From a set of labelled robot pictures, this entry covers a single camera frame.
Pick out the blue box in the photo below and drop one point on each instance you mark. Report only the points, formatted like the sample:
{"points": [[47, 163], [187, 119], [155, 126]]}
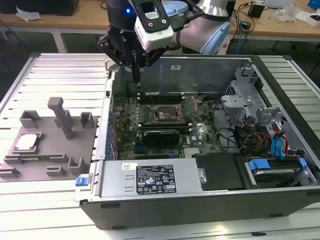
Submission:
{"points": [[314, 3]]}

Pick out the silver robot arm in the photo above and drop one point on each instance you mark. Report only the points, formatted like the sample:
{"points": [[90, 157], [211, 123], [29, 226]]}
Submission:
{"points": [[195, 35]]}

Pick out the small blue grey device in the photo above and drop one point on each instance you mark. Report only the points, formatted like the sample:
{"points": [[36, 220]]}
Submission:
{"points": [[245, 25]]}

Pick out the grey metal drive cage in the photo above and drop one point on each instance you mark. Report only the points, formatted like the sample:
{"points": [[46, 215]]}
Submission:
{"points": [[235, 101]]}

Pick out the crumpled white paper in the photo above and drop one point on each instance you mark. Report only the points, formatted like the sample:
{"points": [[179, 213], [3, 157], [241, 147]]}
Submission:
{"points": [[27, 13]]}

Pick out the silver square CPU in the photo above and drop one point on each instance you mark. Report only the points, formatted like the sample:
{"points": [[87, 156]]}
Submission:
{"points": [[26, 142]]}

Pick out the white paper box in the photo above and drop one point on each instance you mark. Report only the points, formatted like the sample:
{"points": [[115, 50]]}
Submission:
{"points": [[308, 17]]}

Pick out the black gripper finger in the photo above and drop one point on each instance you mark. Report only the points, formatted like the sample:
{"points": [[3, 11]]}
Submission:
{"points": [[150, 58], [112, 53]]}

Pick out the black label sticker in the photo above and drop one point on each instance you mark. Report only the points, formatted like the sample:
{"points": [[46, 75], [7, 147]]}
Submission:
{"points": [[156, 178]]}

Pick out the hard disk in blue carrier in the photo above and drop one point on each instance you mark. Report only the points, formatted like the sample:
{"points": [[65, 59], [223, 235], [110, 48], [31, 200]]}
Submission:
{"points": [[258, 164]]}

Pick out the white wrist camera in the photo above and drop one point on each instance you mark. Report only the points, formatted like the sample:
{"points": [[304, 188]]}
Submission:
{"points": [[155, 37]]}

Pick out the small silver heatsink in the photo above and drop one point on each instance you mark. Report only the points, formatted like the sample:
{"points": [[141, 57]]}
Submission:
{"points": [[192, 151]]}

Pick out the green motherboard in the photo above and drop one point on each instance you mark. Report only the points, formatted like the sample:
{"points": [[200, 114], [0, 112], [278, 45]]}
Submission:
{"points": [[205, 140]]}

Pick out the CPU socket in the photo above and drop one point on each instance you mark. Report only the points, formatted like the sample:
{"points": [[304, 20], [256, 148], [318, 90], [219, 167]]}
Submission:
{"points": [[165, 110]]}

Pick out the small white wall sticker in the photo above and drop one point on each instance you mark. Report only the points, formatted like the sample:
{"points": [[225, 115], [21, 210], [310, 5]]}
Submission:
{"points": [[175, 67]]}

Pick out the large black box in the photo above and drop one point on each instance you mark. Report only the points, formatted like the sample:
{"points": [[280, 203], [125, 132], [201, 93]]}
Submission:
{"points": [[50, 6]]}

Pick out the black open PC case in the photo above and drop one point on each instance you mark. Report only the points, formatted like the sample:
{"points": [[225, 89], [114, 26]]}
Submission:
{"points": [[200, 212]]}

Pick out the black plastic shroud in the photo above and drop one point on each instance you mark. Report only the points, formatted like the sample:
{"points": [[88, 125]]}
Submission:
{"points": [[217, 172]]}

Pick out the grey power supply unit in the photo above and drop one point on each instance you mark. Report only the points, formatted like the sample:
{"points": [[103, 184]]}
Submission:
{"points": [[115, 180]]}

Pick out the clear plastic bags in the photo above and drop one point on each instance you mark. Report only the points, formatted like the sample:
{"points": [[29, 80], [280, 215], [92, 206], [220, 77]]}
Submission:
{"points": [[285, 12]]}

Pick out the thin metal locking lever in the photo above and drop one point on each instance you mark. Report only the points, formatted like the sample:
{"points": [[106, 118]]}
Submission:
{"points": [[151, 99]]}

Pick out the black graphics card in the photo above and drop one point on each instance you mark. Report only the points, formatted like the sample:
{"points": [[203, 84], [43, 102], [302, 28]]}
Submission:
{"points": [[160, 138]]}

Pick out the green RAM stick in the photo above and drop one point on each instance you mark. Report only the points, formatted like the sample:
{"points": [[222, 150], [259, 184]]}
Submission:
{"points": [[47, 157]]}

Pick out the wooden workbench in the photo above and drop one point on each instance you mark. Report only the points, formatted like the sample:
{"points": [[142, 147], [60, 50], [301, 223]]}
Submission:
{"points": [[87, 17]]}

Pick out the grey parts rack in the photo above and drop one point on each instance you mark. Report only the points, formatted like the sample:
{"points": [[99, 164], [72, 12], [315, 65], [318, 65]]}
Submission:
{"points": [[50, 150]]}

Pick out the small black box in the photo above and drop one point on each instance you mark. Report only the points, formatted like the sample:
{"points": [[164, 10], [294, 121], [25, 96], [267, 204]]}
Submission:
{"points": [[256, 10]]}

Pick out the small white barcode sticker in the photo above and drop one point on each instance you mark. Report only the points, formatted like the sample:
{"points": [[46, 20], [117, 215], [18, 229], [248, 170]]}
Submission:
{"points": [[127, 166]]}

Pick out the blue case latch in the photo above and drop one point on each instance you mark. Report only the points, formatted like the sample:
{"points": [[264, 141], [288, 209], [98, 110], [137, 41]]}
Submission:
{"points": [[81, 181]]}

